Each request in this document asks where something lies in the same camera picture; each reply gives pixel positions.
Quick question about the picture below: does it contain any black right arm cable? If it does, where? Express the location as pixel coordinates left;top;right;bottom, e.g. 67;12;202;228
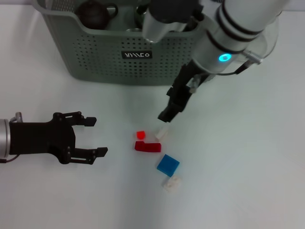
214;61;254;76

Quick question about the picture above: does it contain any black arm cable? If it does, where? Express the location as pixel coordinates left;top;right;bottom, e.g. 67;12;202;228
214;61;254;76
0;155;20;164

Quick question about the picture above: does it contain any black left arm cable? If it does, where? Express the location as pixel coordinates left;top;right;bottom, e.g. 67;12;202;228
0;155;20;164

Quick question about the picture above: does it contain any white flat two-stud plate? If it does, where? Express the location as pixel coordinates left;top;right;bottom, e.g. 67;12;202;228
162;174;183;193

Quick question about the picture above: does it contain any dark red toy brick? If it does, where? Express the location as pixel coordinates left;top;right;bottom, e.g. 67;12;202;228
134;140;162;153

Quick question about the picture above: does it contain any black clay teapot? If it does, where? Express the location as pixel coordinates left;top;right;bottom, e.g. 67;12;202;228
76;0;119;31

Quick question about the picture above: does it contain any glass carafe with black lid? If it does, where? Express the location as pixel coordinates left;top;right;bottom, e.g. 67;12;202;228
238;14;280;76

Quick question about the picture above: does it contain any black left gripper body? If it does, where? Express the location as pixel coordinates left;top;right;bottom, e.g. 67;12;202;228
9;112;77;165

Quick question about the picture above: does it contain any white toy brick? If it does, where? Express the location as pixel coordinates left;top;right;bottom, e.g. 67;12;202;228
154;126;169;139

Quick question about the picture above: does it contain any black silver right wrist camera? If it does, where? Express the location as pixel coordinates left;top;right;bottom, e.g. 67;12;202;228
142;0;205;43

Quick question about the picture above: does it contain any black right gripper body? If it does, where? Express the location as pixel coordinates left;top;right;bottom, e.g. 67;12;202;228
166;63;208;112

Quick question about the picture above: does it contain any blue square toy plate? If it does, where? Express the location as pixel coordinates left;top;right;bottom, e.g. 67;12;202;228
156;154;181;177

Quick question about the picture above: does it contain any grey-green perforated storage bin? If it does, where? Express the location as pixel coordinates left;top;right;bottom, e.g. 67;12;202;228
35;0;215;86

